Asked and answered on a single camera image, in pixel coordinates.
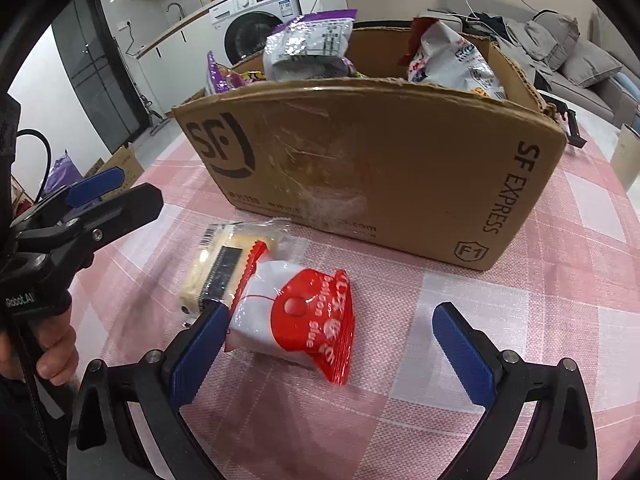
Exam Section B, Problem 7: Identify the pink plaid tablecloth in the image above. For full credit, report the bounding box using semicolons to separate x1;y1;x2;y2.
65;105;640;480

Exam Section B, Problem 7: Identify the purple silver snack bag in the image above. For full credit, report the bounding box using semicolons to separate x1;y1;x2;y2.
262;9;359;82

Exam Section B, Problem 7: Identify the person's left hand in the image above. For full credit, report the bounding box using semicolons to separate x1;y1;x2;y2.
0;312;81;383

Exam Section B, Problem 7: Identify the black stand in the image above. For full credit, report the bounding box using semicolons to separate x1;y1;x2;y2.
540;92;586;149

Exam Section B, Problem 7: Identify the red white snack packet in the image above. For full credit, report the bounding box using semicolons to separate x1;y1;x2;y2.
223;241;356;386

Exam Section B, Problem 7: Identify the black cable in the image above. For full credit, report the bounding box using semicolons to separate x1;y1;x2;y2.
15;129;54;202

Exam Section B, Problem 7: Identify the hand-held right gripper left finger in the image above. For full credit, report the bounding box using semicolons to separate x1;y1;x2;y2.
67;302;232;480

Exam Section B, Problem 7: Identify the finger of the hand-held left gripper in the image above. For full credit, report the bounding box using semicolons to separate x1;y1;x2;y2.
17;182;165;257
12;166;127;234

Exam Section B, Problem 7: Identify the grey pillow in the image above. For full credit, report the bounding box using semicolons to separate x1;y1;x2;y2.
560;40;624;89
532;10;581;72

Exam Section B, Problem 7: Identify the white washing machine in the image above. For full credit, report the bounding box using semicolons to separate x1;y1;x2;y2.
210;0;301;69

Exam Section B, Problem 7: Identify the pile of clothes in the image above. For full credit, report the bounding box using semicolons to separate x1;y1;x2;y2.
465;10;551;67

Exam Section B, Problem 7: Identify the white electric kettle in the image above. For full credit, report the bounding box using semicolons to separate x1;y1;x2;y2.
607;125;640;187

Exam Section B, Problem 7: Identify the white kitchen cabinet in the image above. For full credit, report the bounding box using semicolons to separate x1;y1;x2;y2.
135;2;237;102

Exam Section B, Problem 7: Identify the clear cracker packet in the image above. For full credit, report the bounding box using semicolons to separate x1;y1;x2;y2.
178;220;291;317

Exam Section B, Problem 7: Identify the small open cardboard box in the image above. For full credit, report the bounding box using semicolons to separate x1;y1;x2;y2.
85;142;146;189

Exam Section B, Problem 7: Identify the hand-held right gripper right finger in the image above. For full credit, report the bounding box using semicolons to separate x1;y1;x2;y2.
431;301;599;480

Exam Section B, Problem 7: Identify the white snack bag red corner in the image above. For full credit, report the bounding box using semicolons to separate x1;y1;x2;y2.
397;17;508;102

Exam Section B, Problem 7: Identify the grey sofa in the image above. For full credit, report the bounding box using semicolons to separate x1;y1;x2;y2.
425;0;640;127

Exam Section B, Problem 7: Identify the brown cardboard box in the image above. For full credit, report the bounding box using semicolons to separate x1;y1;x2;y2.
171;25;568;272

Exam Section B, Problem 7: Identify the purple plastic bag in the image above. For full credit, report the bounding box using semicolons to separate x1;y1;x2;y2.
42;150;84;197

